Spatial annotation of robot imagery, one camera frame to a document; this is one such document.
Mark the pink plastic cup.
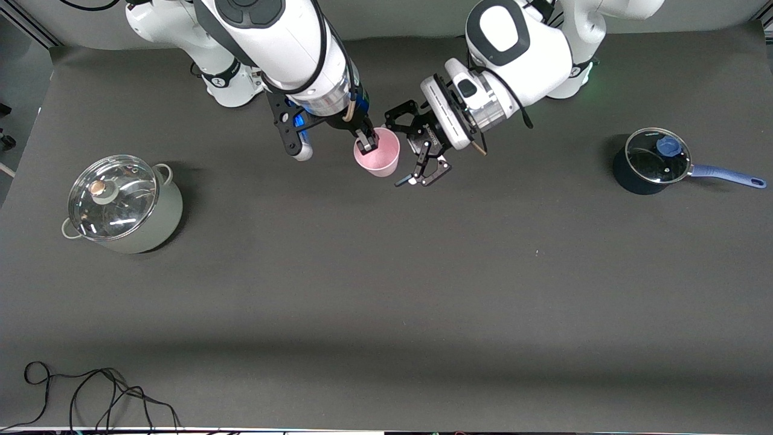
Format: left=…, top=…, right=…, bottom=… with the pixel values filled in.
left=353, top=127, right=400, bottom=178

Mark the dark grey table mat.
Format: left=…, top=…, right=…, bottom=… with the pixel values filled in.
left=0, top=21, right=773, bottom=433

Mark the glass saucepan lid blue knob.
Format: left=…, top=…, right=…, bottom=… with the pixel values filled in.
left=625, top=127, right=693, bottom=184

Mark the sage green stock pot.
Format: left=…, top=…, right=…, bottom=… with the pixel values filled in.
left=60, top=154, right=184, bottom=254

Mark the glass pot lid grey knob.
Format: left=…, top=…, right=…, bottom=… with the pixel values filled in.
left=68, top=155, right=159, bottom=241

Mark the loose black cable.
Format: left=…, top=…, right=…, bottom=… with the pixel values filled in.
left=0, top=361, right=182, bottom=433

